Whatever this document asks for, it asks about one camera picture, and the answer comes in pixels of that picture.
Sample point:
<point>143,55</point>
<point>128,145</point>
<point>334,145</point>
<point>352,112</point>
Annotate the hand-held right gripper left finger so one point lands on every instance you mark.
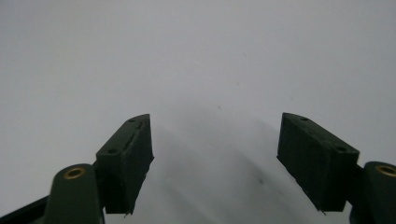
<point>124,168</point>

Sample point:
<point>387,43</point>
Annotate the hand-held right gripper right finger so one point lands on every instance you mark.
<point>317,161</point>

